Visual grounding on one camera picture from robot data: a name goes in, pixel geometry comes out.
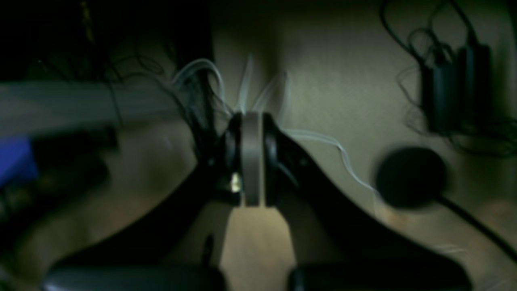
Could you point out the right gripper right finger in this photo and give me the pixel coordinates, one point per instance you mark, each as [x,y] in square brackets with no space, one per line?
[338,247]

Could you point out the blue clamp left edge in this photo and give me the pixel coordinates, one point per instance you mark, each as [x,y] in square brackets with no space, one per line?
[17,161]

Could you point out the black power adapter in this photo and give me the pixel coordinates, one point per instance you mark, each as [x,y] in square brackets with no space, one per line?
[453,93]

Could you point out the round black floor object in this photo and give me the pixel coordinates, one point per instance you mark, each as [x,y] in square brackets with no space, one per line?
[411,177]

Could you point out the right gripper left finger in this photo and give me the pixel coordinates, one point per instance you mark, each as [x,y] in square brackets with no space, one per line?
[148,255]

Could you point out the grey aluminium frame rail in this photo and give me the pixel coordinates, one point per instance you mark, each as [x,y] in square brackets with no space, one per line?
[35,106]

